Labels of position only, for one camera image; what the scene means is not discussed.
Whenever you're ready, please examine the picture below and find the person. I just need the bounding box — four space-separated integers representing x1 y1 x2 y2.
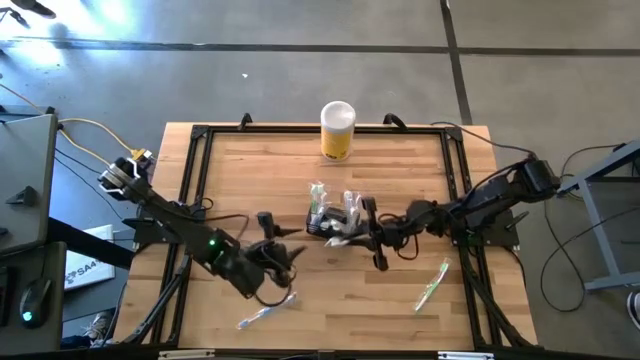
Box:
0 0 57 29

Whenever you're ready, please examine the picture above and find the black computer mouse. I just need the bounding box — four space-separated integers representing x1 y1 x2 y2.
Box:
18 278 53 330

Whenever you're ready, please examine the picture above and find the black wire caddy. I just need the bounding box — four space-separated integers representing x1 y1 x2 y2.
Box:
305 202 364 239

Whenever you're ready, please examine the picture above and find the silver bracket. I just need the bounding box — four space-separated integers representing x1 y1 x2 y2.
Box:
438 351 496 360
158 349 216 360

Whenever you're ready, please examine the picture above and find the black diagonal bar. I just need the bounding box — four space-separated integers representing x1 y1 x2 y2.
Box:
47 217 136 271

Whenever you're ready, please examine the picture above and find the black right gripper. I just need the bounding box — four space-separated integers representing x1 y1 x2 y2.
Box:
342 196 426 273

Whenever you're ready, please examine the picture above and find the black aluminium table frame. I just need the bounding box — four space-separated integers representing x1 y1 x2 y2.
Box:
119 122 539 351

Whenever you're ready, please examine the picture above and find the grey metal stand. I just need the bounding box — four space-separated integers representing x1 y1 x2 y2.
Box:
552 138 640 293

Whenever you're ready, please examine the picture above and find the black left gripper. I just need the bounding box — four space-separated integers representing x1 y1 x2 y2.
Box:
224 211 308 299

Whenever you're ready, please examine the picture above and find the grey desk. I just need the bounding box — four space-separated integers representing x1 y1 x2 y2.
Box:
0 113 59 256

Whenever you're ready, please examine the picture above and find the white printed box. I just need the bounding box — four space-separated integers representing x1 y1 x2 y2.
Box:
63 223 117 291

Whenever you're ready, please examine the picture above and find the dark desk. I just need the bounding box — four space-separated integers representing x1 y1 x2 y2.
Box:
0 242 67 354

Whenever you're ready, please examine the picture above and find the black floor cable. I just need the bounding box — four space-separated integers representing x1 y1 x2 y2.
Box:
539 143 640 315

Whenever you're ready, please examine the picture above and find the person's shoe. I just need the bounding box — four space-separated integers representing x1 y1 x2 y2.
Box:
82 312 115 341
625 291 640 331

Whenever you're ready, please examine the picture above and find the yellow cable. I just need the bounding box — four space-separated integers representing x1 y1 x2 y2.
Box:
57 117 154 194

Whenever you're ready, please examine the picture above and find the black wedge stand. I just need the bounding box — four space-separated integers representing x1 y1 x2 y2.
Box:
5 185 40 207

